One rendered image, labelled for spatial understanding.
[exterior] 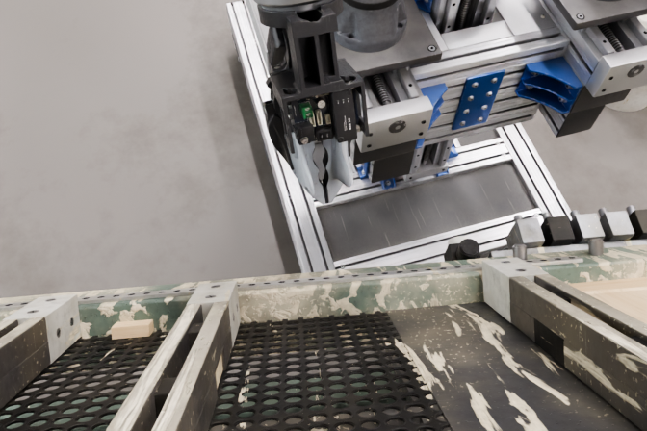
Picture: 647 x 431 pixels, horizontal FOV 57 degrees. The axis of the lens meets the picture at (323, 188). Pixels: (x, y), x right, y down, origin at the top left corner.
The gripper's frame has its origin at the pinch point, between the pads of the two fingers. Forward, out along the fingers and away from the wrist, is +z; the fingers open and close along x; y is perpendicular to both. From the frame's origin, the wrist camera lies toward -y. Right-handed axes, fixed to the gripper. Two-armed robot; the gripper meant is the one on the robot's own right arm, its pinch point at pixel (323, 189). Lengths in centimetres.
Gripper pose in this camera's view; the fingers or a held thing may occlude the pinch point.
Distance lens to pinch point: 62.3
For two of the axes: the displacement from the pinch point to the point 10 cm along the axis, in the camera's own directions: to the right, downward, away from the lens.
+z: 1.3, 8.4, 5.3
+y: 2.4, 4.9, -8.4
